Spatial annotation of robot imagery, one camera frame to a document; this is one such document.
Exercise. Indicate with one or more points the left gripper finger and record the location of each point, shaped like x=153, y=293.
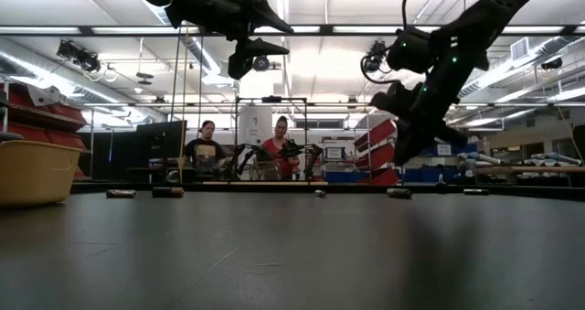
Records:
x=267, y=48
x=274, y=17

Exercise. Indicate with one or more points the copper-top black battery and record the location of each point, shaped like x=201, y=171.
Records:
x=399, y=193
x=167, y=192

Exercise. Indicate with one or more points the silver battery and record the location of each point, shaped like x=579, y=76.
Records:
x=476, y=191
x=320, y=193
x=121, y=193

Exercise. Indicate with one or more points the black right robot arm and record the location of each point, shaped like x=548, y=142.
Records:
x=484, y=13

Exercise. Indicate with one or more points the background black robot arm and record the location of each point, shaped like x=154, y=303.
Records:
x=247, y=157

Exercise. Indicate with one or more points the long row of blue bins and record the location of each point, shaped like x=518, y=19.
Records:
x=429, y=175

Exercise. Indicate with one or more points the blue bins with white label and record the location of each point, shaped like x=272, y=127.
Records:
x=443, y=150

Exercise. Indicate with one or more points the slanted red bin rack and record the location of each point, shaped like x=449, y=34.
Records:
x=375, y=136

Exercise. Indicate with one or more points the single blue bin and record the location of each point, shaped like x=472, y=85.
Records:
x=343, y=177

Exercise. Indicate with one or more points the white framed sign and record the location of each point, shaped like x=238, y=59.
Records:
x=335, y=153

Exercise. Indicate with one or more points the grey material roll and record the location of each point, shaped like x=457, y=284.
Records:
x=480, y=158
x=555, y=158

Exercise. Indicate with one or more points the white round pillar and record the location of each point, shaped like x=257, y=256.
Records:
x=255, y=127

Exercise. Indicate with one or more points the white ceiling vent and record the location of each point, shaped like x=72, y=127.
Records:
x=520, y=48

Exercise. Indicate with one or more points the person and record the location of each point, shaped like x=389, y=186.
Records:
x=205, y=152
x=281, y=152

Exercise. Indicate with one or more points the wooden workbench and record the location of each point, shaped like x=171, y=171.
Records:
x=539, y=168

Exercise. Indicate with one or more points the black ceiling speaker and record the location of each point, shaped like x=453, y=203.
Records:
x=552, y=63

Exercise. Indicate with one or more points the black computer monitor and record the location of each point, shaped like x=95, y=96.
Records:
x=160, y=141

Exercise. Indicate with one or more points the red bin shelving unit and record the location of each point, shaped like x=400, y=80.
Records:
x=68, y=114

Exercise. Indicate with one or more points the yellow plastic bin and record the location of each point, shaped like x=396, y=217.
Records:
x=32, y=175

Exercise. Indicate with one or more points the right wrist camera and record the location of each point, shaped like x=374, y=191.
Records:
x=395, y=99

